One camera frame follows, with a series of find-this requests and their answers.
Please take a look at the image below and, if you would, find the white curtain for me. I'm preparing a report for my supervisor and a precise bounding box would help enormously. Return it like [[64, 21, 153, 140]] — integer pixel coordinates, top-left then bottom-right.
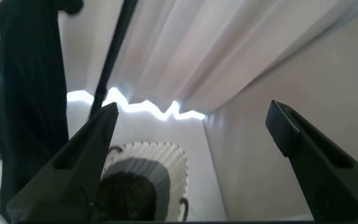
[[0, 0, 358, 114]]

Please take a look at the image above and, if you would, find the white laundry basket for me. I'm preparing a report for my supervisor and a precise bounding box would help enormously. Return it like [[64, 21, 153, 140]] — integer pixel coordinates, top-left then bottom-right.
[[96, 141, 190, 222]]

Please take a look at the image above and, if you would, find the black clothes rack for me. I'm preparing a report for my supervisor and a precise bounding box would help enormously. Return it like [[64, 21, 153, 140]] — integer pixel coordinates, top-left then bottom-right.
[[0, 0, 139, 195]]

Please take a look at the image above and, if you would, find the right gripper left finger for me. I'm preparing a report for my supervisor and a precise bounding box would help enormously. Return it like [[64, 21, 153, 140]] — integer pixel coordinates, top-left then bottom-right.
[[7, 101, 120, 222]]

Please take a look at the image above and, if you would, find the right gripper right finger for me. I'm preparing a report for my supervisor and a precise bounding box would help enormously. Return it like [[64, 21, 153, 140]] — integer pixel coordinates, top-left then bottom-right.
[[265, 99, 358, 222]]

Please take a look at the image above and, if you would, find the black garment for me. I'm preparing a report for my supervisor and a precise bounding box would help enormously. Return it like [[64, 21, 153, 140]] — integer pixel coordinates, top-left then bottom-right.
[[0, 0, 85, 222]]

